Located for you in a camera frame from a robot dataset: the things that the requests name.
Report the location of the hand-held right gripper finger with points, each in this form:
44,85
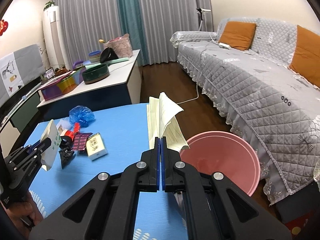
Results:
157,160
163,160

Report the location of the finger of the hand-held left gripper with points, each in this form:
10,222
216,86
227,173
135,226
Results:
30,155

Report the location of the white green paper bag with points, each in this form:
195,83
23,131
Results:
51,152

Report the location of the black wrapper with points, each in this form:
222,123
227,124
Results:
65,156

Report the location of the yellow lined paper sheet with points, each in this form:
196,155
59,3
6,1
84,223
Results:
162,115

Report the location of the clear bubble wrap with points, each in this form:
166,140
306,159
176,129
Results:
63,124

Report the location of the pink plastic bin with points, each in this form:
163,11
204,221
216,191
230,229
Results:
225,160

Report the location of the person's left hand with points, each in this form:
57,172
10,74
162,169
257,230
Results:
22,211

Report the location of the black tape roll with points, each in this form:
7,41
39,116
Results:
65,142

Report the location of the television cabinet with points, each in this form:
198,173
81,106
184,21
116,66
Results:
22,112

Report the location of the blue table cover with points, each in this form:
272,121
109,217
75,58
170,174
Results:
120,130

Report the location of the maroon patterned packet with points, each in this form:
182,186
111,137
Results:
80,142

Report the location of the small white carton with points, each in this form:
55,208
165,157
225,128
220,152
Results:
96,147

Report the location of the blue plastic bag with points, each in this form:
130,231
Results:
81,115

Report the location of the colourful gift box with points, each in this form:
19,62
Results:
62,86

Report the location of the white topped dark cabinet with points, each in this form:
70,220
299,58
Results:
112,80

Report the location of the grey covered television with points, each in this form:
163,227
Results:
22,62

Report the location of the dark green round tin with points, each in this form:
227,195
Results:
96,73

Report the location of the mint green board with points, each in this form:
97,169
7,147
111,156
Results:
117,60

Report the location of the grey quilted sofa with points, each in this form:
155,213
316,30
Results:
250,85

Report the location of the black pouch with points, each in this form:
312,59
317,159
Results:
108,55

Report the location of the stack of pastel bowls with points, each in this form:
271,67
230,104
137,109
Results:
94,56

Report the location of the pink fabric basket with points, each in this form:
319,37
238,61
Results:
121,46

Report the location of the white standing air conditioner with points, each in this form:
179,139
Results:
52,35

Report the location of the white power strip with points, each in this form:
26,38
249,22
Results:
224,45

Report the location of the dark box with red print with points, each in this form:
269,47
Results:
295,212

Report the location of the white floor stand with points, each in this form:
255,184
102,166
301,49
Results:
201,22

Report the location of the grey curtain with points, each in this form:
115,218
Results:
170,17
87,17

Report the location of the teal curtain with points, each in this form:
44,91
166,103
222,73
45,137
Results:
130,17

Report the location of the orange cushion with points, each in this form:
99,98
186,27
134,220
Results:
307,55
237,35

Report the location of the green potted plant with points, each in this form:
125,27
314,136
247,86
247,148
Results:
49,5

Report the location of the small photo frame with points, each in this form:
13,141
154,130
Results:
49,73

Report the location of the red wall decoration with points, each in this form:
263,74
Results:
3,27

